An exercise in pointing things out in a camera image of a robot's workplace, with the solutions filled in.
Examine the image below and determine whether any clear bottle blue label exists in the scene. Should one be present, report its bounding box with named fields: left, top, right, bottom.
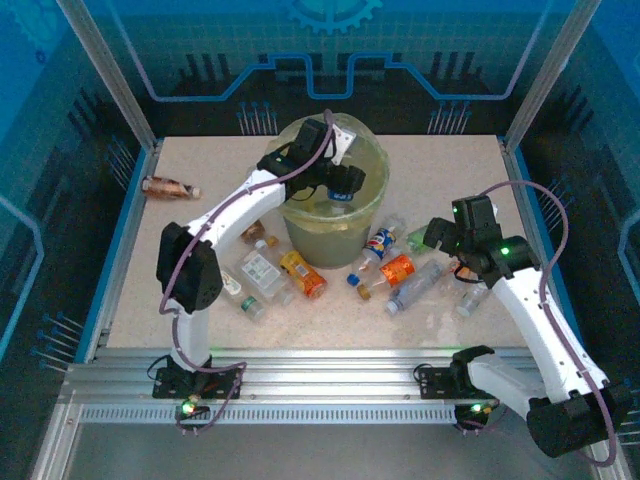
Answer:
left=324, top=187, right=356, bottom=216

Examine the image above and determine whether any clear bottle green lime label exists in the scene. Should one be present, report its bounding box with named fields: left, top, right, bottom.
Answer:
left=403, top=223, right=432, bottom=255

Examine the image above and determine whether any clear bottle orange fanta label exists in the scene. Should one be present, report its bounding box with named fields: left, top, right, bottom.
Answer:
left=357, top=253, right=418, bottom=301

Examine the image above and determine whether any clear water bottle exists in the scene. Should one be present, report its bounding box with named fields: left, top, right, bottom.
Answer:
left=383, top=258, right=447, bottom=318

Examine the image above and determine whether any pepsi bottle blue cap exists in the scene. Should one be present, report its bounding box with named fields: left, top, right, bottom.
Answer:
left=346, top=215, right=407, bottom=289

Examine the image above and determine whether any clear bottle red-orange nfc label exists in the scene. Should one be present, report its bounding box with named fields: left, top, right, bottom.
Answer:
left=446, top=259, right=494, bottom=320

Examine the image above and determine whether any small amber bottle white cap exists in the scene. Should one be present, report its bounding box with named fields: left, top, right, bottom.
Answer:
left=240, top=221, right=270, bottom=251

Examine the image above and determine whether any square clear bottle white label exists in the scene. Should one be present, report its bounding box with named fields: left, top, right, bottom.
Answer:
left=233, top=249, right=296, bottom=308

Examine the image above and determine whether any clear bottle green cap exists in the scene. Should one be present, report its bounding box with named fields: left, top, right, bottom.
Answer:
left=218, top=268, right=267, bottom=321

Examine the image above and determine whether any brown tea plastic bottle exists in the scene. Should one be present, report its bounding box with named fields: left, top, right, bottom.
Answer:
left=141, top=175, right=203, bottom=201

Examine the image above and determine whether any round bin with yellowish liner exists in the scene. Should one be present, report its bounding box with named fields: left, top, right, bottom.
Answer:
left=272, top=112, right=391, bottom=270

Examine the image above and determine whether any green lit connector board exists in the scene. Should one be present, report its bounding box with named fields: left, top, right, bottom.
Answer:
left=174, top=394, right=211, bottom=419
left=454, top=399, right=501, bottom=421

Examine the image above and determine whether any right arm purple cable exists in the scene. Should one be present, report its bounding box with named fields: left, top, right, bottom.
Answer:
left=464, top=179, right=619, bottom=469

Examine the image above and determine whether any table side rail blue edge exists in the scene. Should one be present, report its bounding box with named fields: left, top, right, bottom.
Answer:
left=499, top=135, right=589, bottom=364
left=82, top=137, right=166, bottom=364

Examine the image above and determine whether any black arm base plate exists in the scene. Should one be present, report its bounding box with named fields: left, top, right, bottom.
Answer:
left=413, top=363, right=501, bottom=401
left=151, top=367, right=246, bottom=401

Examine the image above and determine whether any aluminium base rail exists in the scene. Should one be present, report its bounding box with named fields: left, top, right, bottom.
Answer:
left=59, top=347, right=606, bottom=406

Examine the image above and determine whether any aluminium frame post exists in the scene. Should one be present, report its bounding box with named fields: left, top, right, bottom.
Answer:
left=502, top=0, right=604, bottom=151
left=54, top=0, right=164, bottom=151

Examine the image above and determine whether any slotted grey cable duct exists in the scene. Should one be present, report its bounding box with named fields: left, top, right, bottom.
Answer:
left=77, top=404, right=466, bottom=426

